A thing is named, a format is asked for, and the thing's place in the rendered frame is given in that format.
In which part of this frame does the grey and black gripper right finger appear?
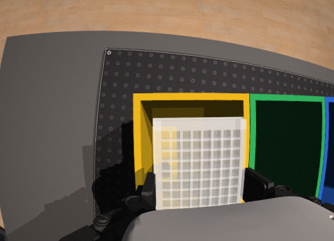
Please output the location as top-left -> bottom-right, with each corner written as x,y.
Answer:
243,167 -> 334,213

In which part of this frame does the blue bin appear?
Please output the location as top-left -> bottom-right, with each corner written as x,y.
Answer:
318,97 -> 334,204

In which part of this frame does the green open-top bin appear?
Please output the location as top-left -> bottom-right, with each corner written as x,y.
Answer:
248,94 -> 326,198

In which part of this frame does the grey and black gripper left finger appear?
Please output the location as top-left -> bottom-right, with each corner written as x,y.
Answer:
59,172 -> 156,241

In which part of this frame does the yellow open-top bin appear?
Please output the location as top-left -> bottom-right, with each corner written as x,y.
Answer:
134,93 -> 250,189

